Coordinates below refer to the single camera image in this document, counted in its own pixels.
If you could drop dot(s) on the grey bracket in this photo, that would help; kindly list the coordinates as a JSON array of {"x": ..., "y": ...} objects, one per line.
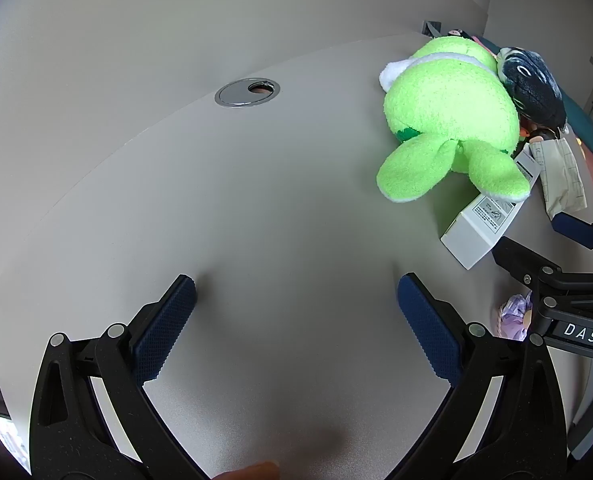
[{"x": 432, "y": 29}]

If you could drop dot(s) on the white cardboard box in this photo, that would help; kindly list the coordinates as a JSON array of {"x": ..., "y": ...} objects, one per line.
[{"x": 471, "y": 240}]

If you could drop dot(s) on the dark blue plush toy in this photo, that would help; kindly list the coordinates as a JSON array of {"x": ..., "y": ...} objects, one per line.
[{"x": 531, "y": 85}]

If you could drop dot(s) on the person's left hand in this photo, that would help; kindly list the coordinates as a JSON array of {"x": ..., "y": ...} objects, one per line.
[{"x": 249, "y": 472}]

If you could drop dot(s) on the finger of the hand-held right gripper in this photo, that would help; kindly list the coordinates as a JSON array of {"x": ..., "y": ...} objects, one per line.
[
  {"x": 574, "y": 229},
  {"x": 519, "y": 257}
]

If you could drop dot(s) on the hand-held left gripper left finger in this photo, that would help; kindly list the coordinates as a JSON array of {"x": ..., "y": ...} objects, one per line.
[{"x": 169, "y": 327}]

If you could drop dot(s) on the green plush toy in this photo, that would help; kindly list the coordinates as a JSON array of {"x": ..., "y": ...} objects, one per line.
[{"x": 451, "y": 110}]

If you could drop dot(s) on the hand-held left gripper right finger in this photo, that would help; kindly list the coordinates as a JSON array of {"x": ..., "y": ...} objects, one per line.
[{"x": 426, "y": 330}]

